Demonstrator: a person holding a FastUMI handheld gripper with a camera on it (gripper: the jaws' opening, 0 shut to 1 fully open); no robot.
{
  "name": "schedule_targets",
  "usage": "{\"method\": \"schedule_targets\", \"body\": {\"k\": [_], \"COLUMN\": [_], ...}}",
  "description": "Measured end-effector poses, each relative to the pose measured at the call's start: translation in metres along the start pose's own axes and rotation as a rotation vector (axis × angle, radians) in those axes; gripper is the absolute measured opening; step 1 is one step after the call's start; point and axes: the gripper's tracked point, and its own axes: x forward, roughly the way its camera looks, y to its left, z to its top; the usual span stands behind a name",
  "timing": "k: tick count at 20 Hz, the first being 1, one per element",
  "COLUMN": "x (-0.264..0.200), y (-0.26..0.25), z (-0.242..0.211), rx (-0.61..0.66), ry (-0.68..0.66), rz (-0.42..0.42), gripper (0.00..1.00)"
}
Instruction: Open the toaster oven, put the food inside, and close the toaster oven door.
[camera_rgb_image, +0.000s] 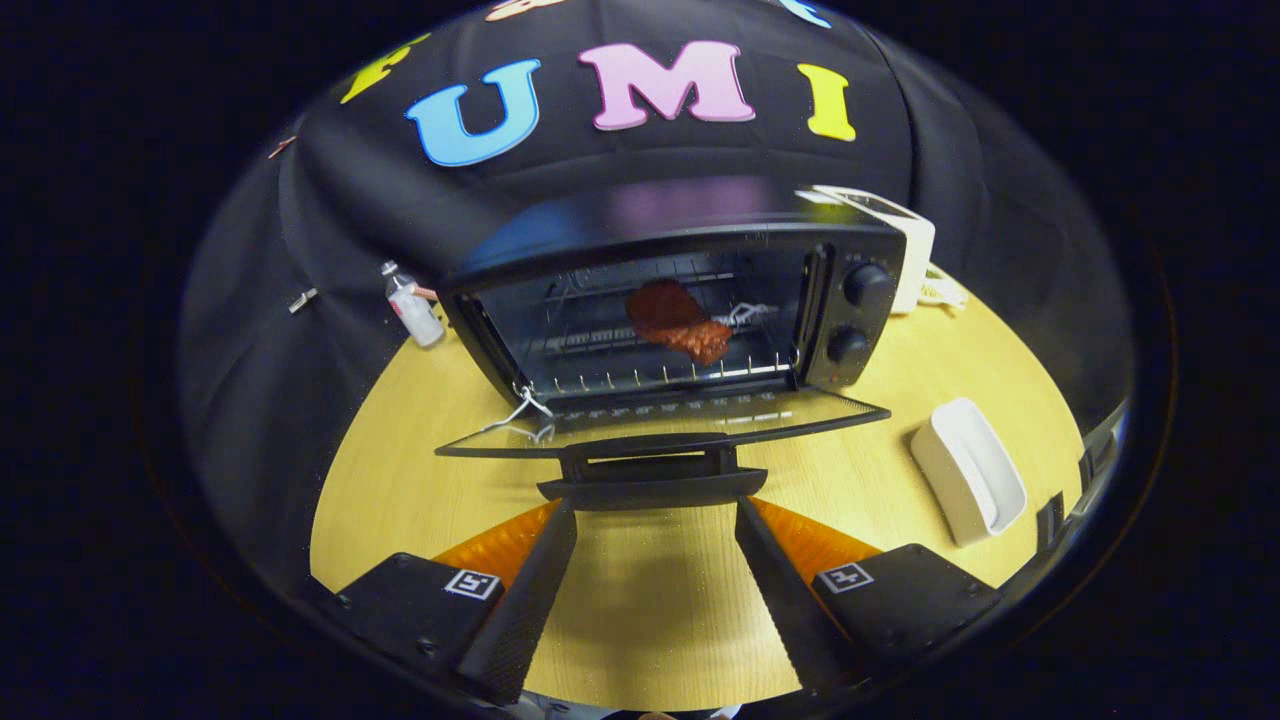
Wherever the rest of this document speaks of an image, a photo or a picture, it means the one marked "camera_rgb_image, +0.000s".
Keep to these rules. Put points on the black toaster oven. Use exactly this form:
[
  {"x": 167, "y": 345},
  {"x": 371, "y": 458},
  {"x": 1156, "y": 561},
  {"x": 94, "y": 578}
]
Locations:
[{"x": 640, "y": 215}]

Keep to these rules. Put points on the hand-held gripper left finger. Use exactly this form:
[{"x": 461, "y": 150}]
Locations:
[{"x": 525, "y": 610}]

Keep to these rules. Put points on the small white patterned dish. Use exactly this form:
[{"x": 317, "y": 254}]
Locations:
[{"x": 940, "y": 290}]

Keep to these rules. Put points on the white clip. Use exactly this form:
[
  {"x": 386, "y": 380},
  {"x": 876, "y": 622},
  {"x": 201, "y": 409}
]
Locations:
[{"x": 303, "y": 300}]

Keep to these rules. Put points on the white rectangular tray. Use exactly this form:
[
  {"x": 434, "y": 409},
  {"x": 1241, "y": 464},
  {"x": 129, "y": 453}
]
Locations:
[{"x": 965, "y": 470}]

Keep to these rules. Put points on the small clear bottle white label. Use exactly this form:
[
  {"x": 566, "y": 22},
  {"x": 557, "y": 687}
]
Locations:
[{"x": 418, "y": 315}]

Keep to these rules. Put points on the cream pop-up toaster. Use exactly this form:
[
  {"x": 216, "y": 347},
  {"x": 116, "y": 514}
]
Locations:
[{"x": 918, "y": 250}]

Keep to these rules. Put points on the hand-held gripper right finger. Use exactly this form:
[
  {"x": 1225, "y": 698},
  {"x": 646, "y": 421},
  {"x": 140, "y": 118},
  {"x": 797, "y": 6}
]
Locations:
[{"x": 785, "y": 605}]

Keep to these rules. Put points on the reddish-brown meat piece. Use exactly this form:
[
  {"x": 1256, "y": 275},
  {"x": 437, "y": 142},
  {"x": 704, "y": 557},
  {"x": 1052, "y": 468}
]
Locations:
[{"x": 670, "y": 310}]

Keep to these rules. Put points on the pink clip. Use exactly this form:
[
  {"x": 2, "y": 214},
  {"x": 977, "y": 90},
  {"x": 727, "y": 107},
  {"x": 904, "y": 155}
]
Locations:
[{"x": 282, "y": 147}]

